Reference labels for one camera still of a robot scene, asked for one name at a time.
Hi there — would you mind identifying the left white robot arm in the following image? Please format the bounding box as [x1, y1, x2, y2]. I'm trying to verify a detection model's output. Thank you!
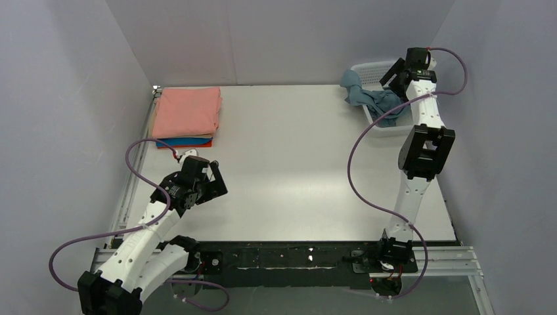
[78, 150, 227, 314]

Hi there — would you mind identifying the pink folded t shirt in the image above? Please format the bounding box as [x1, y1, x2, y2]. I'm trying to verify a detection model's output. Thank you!
[151, 87, 222, 138]

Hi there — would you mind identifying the white plastic basket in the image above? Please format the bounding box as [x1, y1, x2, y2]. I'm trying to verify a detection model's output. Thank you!
[351, 60, 413, 138]

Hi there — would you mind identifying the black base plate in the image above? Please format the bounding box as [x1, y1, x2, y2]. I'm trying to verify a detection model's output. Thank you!
[178, 241, 418, 289]

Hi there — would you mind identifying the orange folded t shirt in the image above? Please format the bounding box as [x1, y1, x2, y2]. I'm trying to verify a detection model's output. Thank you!
[156, 140, 213, 150]

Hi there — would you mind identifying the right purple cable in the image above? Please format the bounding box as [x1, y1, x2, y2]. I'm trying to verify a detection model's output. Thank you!
[346, 47, 468, 301]

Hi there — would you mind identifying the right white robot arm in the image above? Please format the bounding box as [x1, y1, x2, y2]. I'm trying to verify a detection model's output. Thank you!
[377, 47, 455, 268]

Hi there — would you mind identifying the aluminium frame rail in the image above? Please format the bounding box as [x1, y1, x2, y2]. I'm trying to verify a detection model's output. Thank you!
[90, 85, 483, 314]

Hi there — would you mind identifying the blue-grey t shirt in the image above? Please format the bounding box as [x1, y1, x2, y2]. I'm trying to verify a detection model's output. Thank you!
[340, 70, 403, 119]

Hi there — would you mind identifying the purple cable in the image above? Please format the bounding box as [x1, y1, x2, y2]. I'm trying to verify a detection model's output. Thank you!
[346, 47, 468, 301]
[48, 138, 230, 313]

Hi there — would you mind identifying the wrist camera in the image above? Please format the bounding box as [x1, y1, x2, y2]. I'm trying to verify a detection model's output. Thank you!
[178, 148, 198, 163]
[426, 50, 437, 71]

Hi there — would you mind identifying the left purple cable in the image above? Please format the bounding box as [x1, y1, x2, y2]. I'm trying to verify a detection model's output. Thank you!
[48, 138, 230, 313]

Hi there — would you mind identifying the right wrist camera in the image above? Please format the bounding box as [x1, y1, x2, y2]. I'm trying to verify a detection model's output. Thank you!
[426, 50, 437, 71]

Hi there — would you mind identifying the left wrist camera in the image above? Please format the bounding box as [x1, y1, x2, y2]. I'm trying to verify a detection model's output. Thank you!
[178, 148, 198, 163]

